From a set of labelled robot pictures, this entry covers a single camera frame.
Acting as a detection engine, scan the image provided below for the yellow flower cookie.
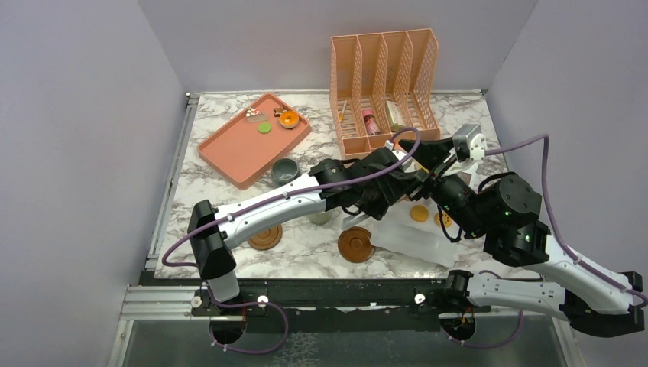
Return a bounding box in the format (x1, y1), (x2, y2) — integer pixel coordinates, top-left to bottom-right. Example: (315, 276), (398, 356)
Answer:
(435, 211), (453, 228)

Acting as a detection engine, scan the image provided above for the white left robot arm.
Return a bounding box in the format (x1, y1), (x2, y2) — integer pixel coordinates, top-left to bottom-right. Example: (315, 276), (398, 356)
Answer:
(187, 132), (488, 314)

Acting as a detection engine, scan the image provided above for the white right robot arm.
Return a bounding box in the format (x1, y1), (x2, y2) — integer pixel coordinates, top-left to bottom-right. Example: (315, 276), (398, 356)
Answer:
(358, 172), (645, 338)

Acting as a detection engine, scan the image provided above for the tan box in organizer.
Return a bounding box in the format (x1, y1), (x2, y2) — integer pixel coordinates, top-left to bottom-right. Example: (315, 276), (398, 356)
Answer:
(385, 100), (407, 132)

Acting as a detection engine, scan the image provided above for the right brown wooden coaster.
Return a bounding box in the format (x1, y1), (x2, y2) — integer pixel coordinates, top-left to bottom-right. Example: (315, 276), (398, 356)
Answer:
(338, 226), (375, 263)

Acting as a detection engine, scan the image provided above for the brown wooden coaster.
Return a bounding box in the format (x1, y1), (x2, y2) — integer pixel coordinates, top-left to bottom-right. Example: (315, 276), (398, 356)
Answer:
(338, 226), (375, 263)
(248, 225), (283, 251)

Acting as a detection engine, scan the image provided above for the white tiered dessert stand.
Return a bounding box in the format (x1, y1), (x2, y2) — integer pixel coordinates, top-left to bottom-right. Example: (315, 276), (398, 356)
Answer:
(368, 198), (483, 268)

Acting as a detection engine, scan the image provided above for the light green ceramic mug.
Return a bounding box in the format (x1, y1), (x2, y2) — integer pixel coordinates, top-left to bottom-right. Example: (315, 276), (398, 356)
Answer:
(307, 211), (332, 226)

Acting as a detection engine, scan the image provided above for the pink bottle in organizer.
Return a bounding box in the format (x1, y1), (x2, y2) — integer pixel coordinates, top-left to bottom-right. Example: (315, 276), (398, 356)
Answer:
(361, 108), (381, 136)

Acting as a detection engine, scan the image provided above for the pink mesh file organizer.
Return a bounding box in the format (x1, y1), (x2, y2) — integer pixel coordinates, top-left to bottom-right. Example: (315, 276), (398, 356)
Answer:
(329, 28), (441, 158)

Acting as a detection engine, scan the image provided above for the dark blue-green ceramic mug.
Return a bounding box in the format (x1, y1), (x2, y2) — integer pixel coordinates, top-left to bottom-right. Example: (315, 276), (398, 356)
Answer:
(271, 158), (301, 188)

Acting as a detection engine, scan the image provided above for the left brown wooden coaster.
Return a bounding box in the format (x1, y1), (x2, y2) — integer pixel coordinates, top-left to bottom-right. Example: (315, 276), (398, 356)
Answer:
(248, 225), (283, 251)

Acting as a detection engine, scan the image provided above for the orange glazed donut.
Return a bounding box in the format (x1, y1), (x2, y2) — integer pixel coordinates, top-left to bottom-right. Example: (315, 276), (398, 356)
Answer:
(279, 111), (300, 129)

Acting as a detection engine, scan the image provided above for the brown star cookie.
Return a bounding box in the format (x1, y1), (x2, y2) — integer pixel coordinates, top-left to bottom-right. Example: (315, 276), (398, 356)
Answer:
(274, 106), (286, 117)

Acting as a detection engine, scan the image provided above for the green macaron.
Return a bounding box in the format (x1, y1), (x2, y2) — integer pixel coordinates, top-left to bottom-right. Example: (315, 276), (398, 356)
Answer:
(258, 122), (272, 134)

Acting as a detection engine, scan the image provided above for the pink dessert tray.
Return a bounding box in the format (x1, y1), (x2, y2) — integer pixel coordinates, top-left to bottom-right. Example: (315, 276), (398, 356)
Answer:
(197, 93), (312, 190)

